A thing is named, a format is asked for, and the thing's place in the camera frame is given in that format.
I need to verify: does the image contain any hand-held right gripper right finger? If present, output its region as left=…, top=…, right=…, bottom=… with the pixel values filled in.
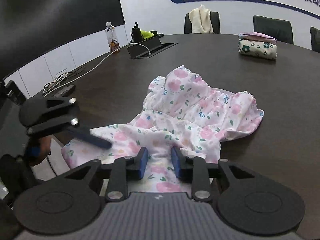
left=171, top=146, right=248, bottom=201

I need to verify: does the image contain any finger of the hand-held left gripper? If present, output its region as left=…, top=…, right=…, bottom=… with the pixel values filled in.
left=66, top=126, right=112, bottom=150

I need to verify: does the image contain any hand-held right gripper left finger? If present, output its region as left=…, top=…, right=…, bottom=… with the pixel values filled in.
left=64, top=146, right=149, bottom=202

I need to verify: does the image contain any pink floral garment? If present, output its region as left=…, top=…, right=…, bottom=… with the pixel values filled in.
left=61, top=65, right=265, bottom=193

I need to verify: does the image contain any person's left hand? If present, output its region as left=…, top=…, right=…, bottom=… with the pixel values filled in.
left=29, top=135, right=52, bottom=167

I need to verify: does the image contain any tea drink bottle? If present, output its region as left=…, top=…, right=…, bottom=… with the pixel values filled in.
left=105, top=21, right=121, bottom=53

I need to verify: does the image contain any black walkie-talkie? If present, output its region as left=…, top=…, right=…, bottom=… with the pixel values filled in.
left=131, top=22, right=143, bottom=42

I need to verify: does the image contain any folded green flower garment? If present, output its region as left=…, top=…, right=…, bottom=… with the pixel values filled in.
left=238, top=38, right=278, bottom=60

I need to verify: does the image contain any cream cloth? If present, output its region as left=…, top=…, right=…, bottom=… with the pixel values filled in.
left=188, top=4, right=214, bottom=34

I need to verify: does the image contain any black office chair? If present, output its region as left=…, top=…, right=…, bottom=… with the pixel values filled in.
left=184, top=11, right=221, bottom=34
left=310, top=26, right=320, bottom=51
left=253, top=15, right=294, bottom=44

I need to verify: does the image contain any folded pink garment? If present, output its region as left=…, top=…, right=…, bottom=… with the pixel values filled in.
left=239, top=32, right=277, bottom=43

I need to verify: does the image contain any power strip with cables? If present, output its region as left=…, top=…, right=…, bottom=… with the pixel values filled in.
left=43, top=72, right=76, bottom=97

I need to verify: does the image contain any white charging cable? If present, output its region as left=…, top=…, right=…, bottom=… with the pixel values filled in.
left=43, top=42, right=151, bottom=93

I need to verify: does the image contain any black wall screen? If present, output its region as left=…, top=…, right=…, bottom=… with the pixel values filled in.
left=0, top=0, right=126, bottom=80

